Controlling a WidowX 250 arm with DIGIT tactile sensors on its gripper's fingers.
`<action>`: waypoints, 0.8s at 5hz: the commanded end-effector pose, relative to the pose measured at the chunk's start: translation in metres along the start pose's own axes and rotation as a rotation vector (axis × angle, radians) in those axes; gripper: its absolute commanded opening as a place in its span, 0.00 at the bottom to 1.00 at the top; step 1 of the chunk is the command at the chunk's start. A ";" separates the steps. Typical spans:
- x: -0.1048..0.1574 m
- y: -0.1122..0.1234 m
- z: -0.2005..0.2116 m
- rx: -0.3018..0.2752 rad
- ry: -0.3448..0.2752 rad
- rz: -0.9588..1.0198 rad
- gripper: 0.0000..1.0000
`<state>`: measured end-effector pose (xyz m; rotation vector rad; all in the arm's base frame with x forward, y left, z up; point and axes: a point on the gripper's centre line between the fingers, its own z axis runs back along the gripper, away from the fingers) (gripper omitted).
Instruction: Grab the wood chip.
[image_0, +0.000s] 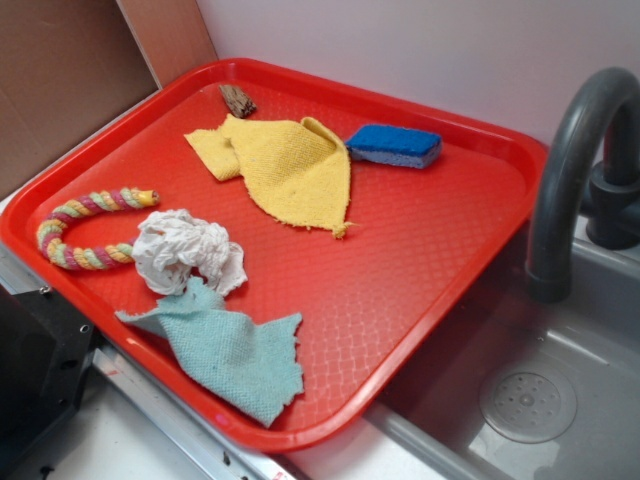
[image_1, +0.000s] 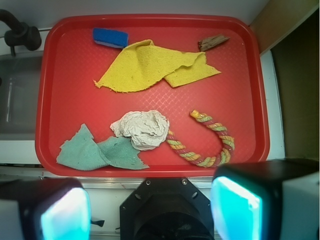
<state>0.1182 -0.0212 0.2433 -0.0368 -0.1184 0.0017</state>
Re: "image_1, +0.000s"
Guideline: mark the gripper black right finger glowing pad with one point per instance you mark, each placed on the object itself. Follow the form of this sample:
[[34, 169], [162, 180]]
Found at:
[[270, 200]]

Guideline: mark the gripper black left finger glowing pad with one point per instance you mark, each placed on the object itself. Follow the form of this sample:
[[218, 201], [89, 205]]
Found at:
[[48, 209]]

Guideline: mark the brown wood chip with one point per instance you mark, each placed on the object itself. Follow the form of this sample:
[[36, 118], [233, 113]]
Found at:
[[212, 42]]

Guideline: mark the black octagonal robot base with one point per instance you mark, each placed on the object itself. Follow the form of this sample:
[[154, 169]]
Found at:
[[166, 209]]

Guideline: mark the green cloth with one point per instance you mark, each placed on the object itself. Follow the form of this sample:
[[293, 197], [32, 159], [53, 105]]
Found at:
[[82, 153]]

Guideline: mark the crumpled white paper towel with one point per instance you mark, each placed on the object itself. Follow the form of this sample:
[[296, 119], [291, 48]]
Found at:
[[147, 130]]

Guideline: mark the red plastic tray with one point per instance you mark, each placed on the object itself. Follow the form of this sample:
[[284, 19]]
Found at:
[[72, 63]]

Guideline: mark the metal sink basin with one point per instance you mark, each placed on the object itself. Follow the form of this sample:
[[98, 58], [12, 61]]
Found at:
[[19, 88]]

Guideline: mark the yellow cloth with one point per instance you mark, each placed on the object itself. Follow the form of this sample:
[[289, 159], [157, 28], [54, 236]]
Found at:
[[141, 65]]

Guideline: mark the black faucet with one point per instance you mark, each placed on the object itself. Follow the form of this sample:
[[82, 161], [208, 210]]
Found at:
[[20, 33]]

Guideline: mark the blue sponge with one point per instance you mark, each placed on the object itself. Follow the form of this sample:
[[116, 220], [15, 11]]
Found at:
[[110, 38]]

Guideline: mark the brown cardboard panel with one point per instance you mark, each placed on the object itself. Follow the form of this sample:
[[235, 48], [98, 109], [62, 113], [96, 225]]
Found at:
[[278, 19]]

